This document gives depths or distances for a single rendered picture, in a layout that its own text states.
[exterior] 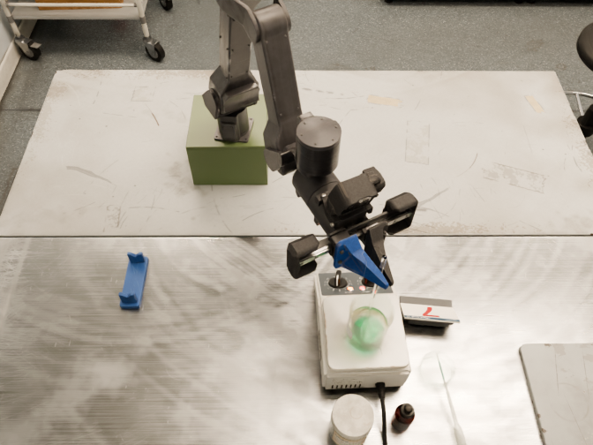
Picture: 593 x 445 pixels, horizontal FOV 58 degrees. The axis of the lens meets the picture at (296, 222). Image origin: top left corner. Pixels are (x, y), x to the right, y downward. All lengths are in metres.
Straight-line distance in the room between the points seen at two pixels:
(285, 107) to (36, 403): 0.59
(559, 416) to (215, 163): 0.72
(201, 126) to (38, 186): 0.36
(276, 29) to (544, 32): 2.72
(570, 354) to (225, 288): 0.58
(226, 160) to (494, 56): 2.21
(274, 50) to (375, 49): 2.25
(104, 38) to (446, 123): 2.22
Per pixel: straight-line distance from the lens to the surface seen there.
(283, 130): 0.75
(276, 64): 0.72
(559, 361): 0.99
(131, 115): 1.28
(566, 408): 0.96
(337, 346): 0.82
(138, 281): 0.99
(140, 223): 1.07
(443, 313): 0.94
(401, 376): 0.85
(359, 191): 0.65
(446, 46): 3.06
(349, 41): 2.99
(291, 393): 0.88
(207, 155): 1.04
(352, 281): 0.92
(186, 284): 0.98
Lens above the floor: 1.74
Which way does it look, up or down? 54 degrees down
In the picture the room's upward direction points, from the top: 1 degrees clockwise
